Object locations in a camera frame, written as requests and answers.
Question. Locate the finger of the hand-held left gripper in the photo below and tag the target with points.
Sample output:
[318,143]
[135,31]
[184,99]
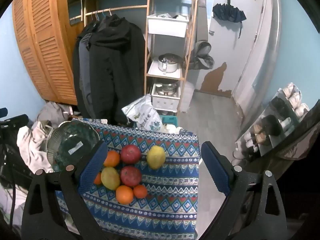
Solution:
[3,112]
[15,120]

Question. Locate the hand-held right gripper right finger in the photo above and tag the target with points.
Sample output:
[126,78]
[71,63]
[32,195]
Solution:
[215,170]

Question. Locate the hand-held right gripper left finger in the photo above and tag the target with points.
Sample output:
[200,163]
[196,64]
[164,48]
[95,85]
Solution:
[92,167]

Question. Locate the yellow apple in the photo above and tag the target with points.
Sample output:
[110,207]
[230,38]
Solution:
[110,178]

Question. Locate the green glass bowl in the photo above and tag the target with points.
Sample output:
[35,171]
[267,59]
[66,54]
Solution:
[72,135]

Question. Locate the red apple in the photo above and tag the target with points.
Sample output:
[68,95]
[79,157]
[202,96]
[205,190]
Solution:
[130,176]
[130,154]

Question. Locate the small orange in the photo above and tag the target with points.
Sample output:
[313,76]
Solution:
[98,179]
[140,191]

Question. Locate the white towel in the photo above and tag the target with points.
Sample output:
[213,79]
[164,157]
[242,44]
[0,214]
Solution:
[30,142]

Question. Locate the grey clothes pile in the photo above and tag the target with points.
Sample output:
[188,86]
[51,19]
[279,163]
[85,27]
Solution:
[50,112]

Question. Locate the blue patterned tablecloth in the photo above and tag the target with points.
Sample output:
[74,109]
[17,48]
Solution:
[170,205]

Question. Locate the white plastic bag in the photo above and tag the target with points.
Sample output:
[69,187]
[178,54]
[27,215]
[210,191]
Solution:
[172,129]

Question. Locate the yellow lemon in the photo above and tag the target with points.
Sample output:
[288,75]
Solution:
[155,157]

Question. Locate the teal plastic crate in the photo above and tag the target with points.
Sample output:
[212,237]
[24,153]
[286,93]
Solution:
[170,119]

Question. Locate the white printed rice bag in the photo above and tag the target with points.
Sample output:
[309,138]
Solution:
[145,115]

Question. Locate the wooden louvered wardrobe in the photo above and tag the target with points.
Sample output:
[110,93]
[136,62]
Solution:
[45,50]

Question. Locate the shoe rack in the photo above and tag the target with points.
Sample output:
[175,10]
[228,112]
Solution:
[272,120]

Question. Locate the white basket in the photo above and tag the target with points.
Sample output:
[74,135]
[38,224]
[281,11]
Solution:
[165,103]

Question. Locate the grey coat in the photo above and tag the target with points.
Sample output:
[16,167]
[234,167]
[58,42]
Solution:
[84,65]

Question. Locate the black hooded coat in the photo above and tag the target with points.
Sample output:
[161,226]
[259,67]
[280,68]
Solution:
[115,67]

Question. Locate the row of shoes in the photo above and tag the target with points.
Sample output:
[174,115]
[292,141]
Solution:
[295,97]

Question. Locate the steel cooking pot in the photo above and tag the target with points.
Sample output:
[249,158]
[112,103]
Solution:
[168,65]

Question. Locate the wooden shelf rack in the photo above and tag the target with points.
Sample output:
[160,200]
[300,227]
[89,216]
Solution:
[147,55]

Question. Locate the white door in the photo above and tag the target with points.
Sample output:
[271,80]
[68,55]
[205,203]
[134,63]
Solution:
[250,42]

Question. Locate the large white storage bin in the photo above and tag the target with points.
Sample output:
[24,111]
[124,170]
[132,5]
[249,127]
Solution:
[167,27]

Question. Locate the grey folding board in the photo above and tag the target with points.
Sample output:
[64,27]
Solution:
[202,17]

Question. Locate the dark folding umbrella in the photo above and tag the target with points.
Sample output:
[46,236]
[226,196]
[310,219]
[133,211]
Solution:
[228,12]

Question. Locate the wooden clothes rail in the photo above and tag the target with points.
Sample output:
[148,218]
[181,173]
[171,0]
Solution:
[120,8]

